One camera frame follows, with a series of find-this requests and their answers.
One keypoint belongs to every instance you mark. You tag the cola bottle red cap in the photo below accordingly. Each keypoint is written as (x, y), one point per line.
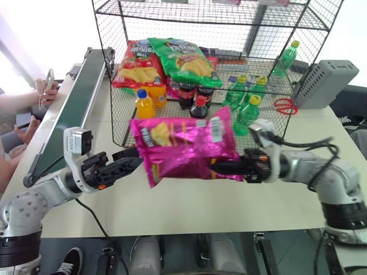
(199, 110)

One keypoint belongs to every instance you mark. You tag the person's hand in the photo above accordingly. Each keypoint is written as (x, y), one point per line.
(51, 91)

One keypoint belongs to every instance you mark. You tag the pink chip bag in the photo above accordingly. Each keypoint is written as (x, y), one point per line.
(183, 143)

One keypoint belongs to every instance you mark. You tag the black canvas shoe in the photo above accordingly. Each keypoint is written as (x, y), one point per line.
(68, 262)

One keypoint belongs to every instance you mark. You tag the dark smartphone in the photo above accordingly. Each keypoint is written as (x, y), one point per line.
(23, 119)

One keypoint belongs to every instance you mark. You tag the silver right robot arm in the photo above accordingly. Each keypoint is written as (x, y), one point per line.
(332, 177)

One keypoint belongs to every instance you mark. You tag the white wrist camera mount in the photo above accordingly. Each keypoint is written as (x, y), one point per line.
(71, 143)
(265, 131)

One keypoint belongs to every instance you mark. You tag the green conveyor belt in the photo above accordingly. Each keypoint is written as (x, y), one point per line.
(77, 97)

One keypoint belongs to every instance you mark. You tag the red scissors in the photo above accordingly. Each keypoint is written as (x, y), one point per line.
(285, 106)

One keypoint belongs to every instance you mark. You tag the red chip bag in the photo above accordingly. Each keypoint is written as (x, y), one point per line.
(137, 66)

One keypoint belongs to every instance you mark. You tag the small pink snack bag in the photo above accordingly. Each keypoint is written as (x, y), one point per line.
(173, 88)

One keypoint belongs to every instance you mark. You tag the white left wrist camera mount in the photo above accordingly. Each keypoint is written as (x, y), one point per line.
(71, 143)

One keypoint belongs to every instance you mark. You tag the green chip bag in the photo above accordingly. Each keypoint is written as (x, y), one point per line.
(183, 61)

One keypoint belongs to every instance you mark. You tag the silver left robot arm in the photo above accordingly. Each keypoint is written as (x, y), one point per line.
(25, 206)

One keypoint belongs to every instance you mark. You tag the person's bare leg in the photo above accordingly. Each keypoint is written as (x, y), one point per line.
(11, 160)

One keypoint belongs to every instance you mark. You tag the grey plastic box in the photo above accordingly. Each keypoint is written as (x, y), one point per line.
(321, 83)

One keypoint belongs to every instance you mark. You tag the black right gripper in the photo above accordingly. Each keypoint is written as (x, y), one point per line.
(256, 166)

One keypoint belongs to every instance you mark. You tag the person's forearm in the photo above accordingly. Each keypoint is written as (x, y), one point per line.
(17, 101)

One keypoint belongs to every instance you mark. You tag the green soda bottle yellow cap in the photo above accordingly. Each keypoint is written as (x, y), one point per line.
(258, 90)
(286, 58)
(233, 94)
(246, 117)

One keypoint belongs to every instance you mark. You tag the orange juice bottle blue cap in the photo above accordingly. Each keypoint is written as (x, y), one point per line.
(144, 107)

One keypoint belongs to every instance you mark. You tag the silver smartphone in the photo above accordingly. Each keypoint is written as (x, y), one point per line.
(49, 78)

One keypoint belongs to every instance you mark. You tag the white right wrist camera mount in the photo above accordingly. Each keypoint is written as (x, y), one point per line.
(265, 131)

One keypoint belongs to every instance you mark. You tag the white rounded robot leg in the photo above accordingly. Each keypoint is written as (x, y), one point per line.
(146, 255)
(228, 253)

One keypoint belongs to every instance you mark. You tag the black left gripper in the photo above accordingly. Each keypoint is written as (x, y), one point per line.
(93, 170)

